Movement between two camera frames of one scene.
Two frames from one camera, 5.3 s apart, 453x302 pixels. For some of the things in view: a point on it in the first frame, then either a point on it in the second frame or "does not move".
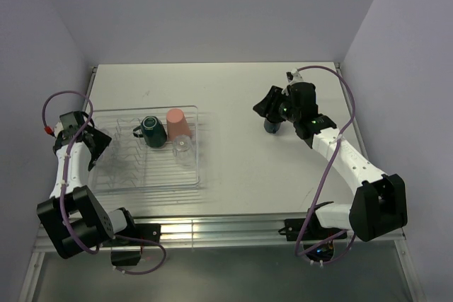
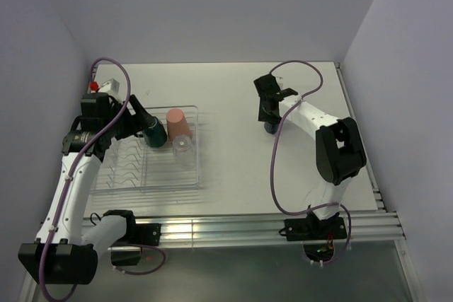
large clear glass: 183,150 does not move
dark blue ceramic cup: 271,127 does not move
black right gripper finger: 268,107 → 266,85
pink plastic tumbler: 177,124 does not move
